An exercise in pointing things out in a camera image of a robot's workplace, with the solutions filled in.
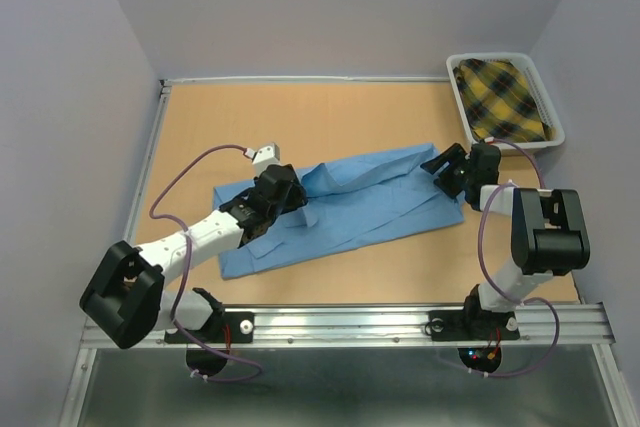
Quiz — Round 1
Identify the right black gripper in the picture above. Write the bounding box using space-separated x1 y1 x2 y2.
420 142 474 197

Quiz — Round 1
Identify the light blue long sleeve shirt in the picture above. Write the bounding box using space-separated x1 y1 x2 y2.
218 143 464 280

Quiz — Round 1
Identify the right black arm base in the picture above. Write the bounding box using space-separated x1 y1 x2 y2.
426 308 520 342

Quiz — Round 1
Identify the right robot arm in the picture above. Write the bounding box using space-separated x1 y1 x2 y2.
421 138 590 342

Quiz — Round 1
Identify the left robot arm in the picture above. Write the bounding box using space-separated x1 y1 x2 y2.
79 164 307 349

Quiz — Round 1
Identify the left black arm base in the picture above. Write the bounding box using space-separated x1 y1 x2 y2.
177 310 255 345

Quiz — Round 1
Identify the yellow plaid shirt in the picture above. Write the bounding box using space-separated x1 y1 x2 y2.
453 58 553 143

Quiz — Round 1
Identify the white plastic basket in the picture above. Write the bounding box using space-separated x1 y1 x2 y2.
445 51 567 157

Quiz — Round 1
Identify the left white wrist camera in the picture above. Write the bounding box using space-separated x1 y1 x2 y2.
243 142 280 176

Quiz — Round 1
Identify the aluminium mounting rail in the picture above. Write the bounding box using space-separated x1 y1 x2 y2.
79 301 616 348

